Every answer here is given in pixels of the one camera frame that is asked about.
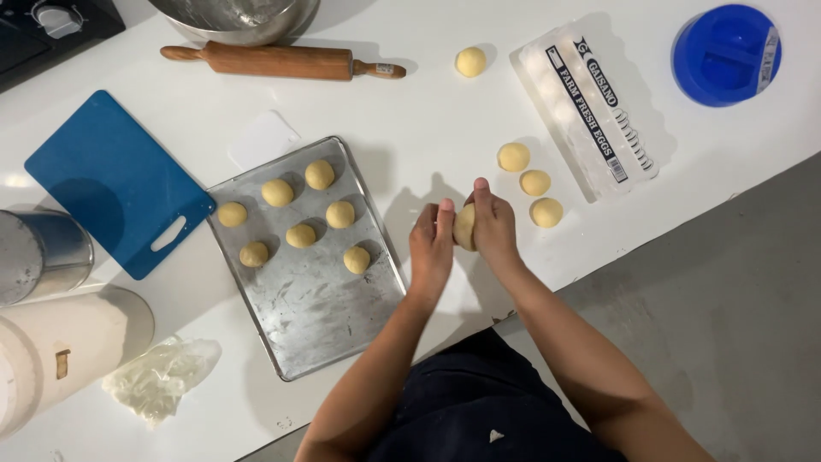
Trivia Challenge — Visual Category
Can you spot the person's right hand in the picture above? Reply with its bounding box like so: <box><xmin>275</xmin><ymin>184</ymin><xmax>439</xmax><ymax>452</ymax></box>
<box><xmin>465</xmin><ymin>178</ymin><xmax>521</xmax><ymax>268</ymax></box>

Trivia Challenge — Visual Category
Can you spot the person's left hand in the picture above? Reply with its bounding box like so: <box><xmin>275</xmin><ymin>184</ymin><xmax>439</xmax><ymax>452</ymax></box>
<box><xmin>409</xmin><ymin>198</ymin><xmax>457</xmax><ymax>291</ymax></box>

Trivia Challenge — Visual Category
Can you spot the oval yellow dough piece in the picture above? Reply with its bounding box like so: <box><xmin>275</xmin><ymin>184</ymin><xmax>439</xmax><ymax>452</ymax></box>
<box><xmin>453</xmin><ymin>203</ymin><xmax>477</xmax><ymax>252</ymax></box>

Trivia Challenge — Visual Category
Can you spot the round yellow dough ball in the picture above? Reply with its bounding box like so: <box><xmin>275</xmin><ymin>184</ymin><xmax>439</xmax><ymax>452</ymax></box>
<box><xmin>497</xmin><ymin>142</ymin><xmax>532</xmax><ymax>173</ymax></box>
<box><xmin>530</xmin><ymin>197</ymin><xmax>565</xmax><ymax>229</ymax></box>
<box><xmin>455</xmin><ymin>46</ymin><xmax>487</xmax><ymax>79</ymax></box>
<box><xmin>520</xmin><ymin>169</ymin><xmax>553</xmax><ymax>198</ymax></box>

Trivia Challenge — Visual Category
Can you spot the metal baking tray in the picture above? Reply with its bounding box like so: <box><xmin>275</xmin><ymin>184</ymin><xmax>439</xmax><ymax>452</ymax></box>
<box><xmin>206</xmin><ymin>135</ymin><xmax>409</xmax><ymax>383</ymax></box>

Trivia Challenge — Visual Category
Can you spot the clear plastic egg carton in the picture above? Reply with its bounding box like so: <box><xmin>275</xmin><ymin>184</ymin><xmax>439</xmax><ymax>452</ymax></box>
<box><xmin>509</xmin><ymin>15</ymin><xmax>662</xmax><ymax>204</ymax></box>

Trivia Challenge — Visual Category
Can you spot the batch of yellow dough balls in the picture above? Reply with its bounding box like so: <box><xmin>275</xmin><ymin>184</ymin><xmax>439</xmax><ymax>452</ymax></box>
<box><xmin>217</xmin><ymin>159</ymin><xmax>372</xmax><ymax>275</ymax></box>

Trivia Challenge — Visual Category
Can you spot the person's dark apron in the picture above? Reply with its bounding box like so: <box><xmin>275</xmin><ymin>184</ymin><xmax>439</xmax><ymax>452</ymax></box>
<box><xmin>362</xmin><ymin>327</ymin><xmax>631</xmax><ymax>462</ymax></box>

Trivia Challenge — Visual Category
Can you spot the white plastic dough scraper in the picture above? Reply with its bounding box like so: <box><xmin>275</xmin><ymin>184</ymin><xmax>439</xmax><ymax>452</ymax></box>
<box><xmin>227</xmin><ymin>109</ymin><xmax>303</xmax><ymax>173</ymax></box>

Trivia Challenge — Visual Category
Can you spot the wooden rolling pin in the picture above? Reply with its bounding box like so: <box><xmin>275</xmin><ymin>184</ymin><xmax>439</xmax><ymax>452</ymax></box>
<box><xmin>159</xmin><ymin>40</ymin><xmax>408</xmax><ymax>82</ymax></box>

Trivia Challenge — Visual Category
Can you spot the blue round plastic container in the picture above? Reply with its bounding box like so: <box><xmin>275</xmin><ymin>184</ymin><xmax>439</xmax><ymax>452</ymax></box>
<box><xmin>671</xmin><ymin>4</ymin><xmax>783</xmax><ymax>109</ymax></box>

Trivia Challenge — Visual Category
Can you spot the steel mixing bowl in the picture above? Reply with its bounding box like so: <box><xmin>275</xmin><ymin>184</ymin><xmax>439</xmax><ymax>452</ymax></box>
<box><xmin>147</xmin><ymin>0</ymin><xmax>322</xmax><ymax>47</ymax></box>

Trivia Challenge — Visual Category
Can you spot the crumpled clear plastic wrap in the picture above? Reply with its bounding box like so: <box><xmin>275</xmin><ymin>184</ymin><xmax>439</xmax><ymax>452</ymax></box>
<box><xmin>100</xmin><ymin>336</ymin><xmax>223</xmax><ymax>430</ymax></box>

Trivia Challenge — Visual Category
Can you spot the blue plastic cutting board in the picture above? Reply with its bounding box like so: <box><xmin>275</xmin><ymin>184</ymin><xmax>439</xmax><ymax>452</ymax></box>
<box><xmin>24</xmin><ymin>89</ymin><xmax>217</xmax><ymax>282</ymax></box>

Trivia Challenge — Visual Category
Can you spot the large white container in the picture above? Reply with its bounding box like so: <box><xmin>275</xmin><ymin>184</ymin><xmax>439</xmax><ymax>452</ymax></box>
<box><xmin>0</xmin><ymin>286</ymin><xmax>156</xmax><ymax>441</ymax></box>

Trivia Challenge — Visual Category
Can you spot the steel canister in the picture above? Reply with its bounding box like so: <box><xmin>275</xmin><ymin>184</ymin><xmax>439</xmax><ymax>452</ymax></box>
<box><xmin>0</xmin><ymin>209</ymin><xmax>96</xmax><ymax>308</ymax></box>

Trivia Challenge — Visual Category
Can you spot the black kitchen appliance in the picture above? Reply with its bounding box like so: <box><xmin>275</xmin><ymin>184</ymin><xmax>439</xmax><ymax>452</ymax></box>
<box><xmin>0</xmin><ymin>0</ymin><xmax>127</xmax><ymax>95</ymax></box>

